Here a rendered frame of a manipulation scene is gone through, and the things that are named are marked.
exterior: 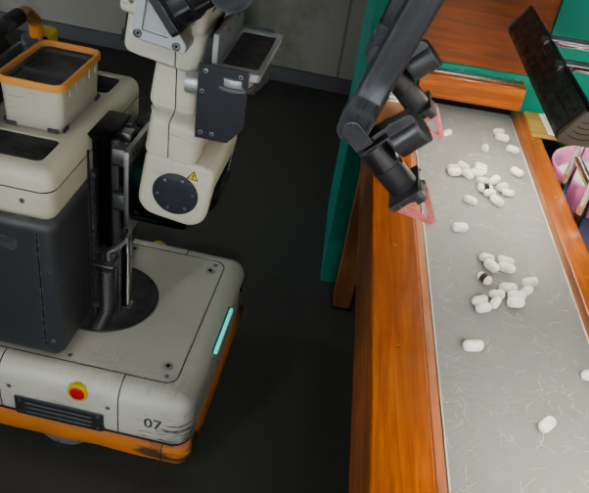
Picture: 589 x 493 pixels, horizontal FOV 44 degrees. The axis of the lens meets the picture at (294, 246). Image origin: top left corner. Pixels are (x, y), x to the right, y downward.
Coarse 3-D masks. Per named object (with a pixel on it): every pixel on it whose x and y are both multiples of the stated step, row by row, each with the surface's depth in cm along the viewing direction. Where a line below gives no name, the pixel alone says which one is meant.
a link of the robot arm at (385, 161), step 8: (384, 136) 129; (376, 144) 129; (384, 144) 129; (360, 152) 132; (368, 152) 130; (376, 152) 129; (384, 152) 129; (392, 152) 131; (368, 160) 130; (376, 160) 130; (384, 160) 130; (392, 160) 130; (376, 168) 131; (384, 168) 131
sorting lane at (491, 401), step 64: (448, 128) 203; (512, 128) 209; (448, 192) 174; (448, 256) 152; (512, 256) 155; (448, 320) 135; (512, 320) 138; (576, 320) 140; (448, 384) 121; (512, 384) 123; (576, 384) 126; (448, 448) 110; (512, 448) 112; (576, 448) 114
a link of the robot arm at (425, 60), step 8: (424, 40) 157; (376, 48) 157; (424, 48) 156; (432, 48) 159; (416, 56) 157; (424, 56) 156; (432, 56) 156; (408, 64) 158; (416, 64) 157; (424, 64) 157; (432, 64) 157; (440, 64) 157; (416, 72) 158; (424, 72) 158
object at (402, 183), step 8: (400, 160) 133; (392, 168) 131; (400, 168) 131; (408, 168) 133; (416, 168) 137; (376, 176) 133; (384, 176) 132; (392, 176) 131; (400, 176) 132; (408, 176) 132; (416, 176) 135; (384, 184) 133; (392, 184) 132; (400, 184) 132; (408, 184) 132; (416, 184) 132; (392, 192) 134; (400, 192) 133; (408, 192) 132; (416, 192) 130; (392, 200) 134; (400, 200) 132; (408, 200) 131; (416, 200) 131; (392, 208) 133; (400, 208) 132
